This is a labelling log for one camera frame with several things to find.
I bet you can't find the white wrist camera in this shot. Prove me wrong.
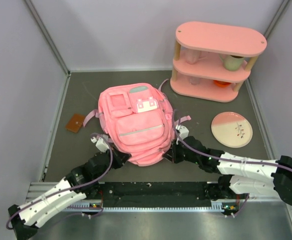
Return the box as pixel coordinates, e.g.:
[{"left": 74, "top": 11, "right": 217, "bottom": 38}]
[
  {"left": 91, "top": 136, "right": 109, "bottom": 153},
  {"left": 176, "top": 125, "right": 189, "bottom": 139}
]

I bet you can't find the orange bowl on shelf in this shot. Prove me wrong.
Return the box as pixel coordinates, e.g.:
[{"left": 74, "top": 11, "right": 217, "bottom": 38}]
[{"left": 213, "top": 80, "right": 232, "bottom": 88}]

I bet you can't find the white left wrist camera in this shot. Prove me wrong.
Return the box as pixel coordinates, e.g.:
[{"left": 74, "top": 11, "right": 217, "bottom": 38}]
[{"left": 91, "top": 136, "right": 109, "bottom": 153}]

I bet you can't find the pink white floral plate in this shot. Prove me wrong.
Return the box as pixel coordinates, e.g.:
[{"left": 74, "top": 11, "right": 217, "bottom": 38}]
[{"left": 211, "top": 111, "right": 253, "bottom": 148}]

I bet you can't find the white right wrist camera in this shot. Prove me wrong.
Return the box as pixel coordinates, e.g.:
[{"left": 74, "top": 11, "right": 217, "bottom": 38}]
[{"left": 176, "top": 125, "right": 189, "bottom": 139}]

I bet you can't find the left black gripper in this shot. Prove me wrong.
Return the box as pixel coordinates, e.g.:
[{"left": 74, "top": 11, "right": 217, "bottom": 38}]
[{"left": 94, "top": 144, "right": 130, "bottom": 180}]

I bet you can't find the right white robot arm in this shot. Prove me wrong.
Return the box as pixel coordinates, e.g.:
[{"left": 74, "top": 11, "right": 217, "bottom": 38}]
[{"left": 164, "top": 136, "right": 292, "bottom": 206}]

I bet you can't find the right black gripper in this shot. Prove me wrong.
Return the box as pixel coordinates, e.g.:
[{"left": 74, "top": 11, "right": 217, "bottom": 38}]
[{"left": 165, "top": 137, "right": 201, "bottom": 164}]

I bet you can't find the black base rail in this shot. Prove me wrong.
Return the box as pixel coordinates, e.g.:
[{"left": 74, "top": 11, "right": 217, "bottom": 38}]
[{"left": 80, "top": 181, "right": 239, "bottom": 208}]

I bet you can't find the pink three-tier shelf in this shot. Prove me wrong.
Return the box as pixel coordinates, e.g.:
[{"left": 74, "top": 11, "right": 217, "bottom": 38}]
[{"left": 170, "top": 21, "right": 267, "bottom": 103}]

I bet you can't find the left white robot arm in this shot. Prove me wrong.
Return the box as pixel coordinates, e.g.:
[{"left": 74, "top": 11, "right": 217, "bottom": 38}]
[{"left": 6, "top": 149, "right": 131, "bottom": 240}]

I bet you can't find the green mug on shelf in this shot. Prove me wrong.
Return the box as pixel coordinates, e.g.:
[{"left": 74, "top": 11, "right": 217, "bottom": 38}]
[{"left": 219, "top": 54, "right": 245, "bottom": 72}]

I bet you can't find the pink cup on shelf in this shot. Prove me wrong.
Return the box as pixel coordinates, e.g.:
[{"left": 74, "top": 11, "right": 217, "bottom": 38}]
[{"left": 185, "top": 49, "right": 201, "bottom": 65}]

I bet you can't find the brown leather card wallet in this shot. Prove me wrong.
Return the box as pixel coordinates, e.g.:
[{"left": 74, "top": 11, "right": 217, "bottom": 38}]
[{"left": 65, "top": 113, "right": 85, "bottom": 133}]

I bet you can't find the pink student backpack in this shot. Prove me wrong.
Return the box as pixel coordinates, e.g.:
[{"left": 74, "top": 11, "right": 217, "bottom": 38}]
[{"left": 83, "top": 83, "right": 191, "bottom": 167}]

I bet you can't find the clear glass on shelf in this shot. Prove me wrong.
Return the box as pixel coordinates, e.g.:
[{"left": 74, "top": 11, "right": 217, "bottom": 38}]
[{"left": 189, "top": 76, "right": 201, "bottom": 85}]

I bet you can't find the grey slotted cable duct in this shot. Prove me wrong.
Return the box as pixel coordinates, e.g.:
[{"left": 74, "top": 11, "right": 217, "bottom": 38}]
[{"left": 63, "top": 201, "right": 238, "bottom": 213}]

